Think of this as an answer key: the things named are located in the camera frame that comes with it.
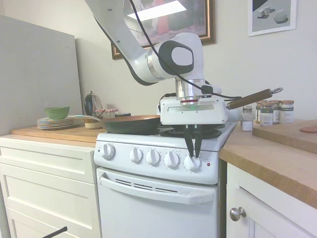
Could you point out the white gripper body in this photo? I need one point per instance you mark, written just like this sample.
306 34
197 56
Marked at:
173 116

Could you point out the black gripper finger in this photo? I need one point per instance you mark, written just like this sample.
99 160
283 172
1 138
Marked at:
190 143
198 146

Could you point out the white burner knob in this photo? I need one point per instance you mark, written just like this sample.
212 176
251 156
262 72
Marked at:
136 155
192 164
171 160
153 157

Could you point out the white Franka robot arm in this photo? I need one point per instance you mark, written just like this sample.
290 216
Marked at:
119 32

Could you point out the white electric stove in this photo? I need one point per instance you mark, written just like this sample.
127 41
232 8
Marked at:
153 210

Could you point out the black coil burner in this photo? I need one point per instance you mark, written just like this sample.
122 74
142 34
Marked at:
171 132

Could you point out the glass salt shaker metal cap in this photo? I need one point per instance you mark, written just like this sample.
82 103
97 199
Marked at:
247 121

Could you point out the glass jar red checkered lid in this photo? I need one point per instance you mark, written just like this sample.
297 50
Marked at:
112 112
100 112

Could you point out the glass spice jar brown lid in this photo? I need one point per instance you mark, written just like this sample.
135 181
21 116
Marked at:
276 111
258 111
287 112
266 115

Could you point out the metal spoon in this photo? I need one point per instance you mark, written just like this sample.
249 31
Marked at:
101 113

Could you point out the large white oven knob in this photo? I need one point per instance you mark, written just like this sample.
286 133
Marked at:
108 151

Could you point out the round metal cabinet knob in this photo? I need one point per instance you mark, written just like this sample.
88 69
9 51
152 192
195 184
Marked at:
237 214

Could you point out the round black rimmed glass lid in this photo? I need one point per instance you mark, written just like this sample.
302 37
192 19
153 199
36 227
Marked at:
92 104

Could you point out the brown and beige ceramic bowl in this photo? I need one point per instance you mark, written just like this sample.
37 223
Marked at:
90 125

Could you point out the thick wooden cutting board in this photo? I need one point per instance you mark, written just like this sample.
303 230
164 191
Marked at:
284 135

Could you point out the gold framed painting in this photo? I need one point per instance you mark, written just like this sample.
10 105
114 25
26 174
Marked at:
193 19

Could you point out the white cabinet with door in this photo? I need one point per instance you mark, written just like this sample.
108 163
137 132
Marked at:
272 218

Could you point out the pink round disc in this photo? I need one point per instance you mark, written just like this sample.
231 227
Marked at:
309 129

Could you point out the large wooden cutting board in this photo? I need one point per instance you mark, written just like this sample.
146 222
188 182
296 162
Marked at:
62 135

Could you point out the green bowl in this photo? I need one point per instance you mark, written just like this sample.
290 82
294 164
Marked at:
56 112

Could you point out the pale striped dinner plate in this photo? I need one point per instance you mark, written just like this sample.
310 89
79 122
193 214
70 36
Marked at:
55 127
55 124
55 120

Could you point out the grey geometric solids print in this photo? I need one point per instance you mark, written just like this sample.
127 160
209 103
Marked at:
272 24

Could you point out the white drawer cabinet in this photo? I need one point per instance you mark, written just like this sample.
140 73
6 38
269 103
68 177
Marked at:
49 186

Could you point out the large grey flat panel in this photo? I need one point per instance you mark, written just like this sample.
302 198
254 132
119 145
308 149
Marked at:
37 74

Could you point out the thin black rod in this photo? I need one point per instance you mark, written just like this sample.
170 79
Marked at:
57 231

